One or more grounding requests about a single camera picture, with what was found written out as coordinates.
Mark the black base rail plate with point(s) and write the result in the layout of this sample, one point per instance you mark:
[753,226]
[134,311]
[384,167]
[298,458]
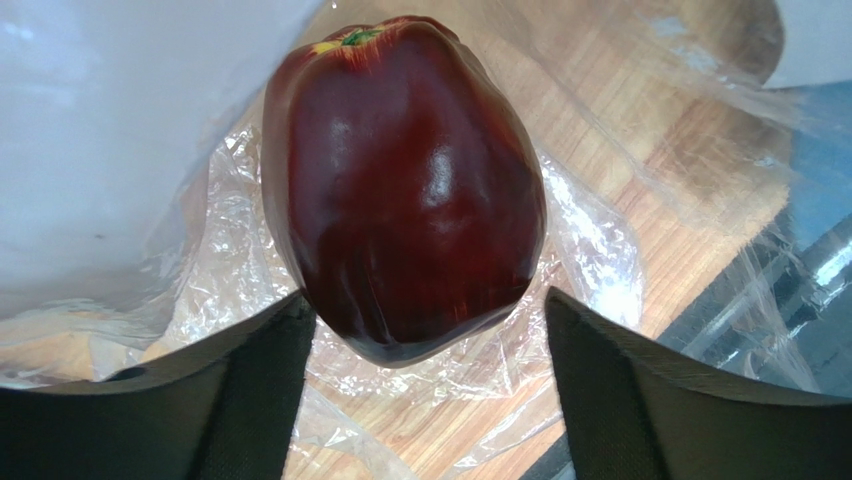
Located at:
[785,306]

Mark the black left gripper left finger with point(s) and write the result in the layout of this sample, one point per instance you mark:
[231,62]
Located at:
[221,408]

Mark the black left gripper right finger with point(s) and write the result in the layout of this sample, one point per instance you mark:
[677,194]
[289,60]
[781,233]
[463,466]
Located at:
[634,409]

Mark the dark purple fake fruit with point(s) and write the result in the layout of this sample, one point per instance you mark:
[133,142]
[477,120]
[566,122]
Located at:
[400,187]

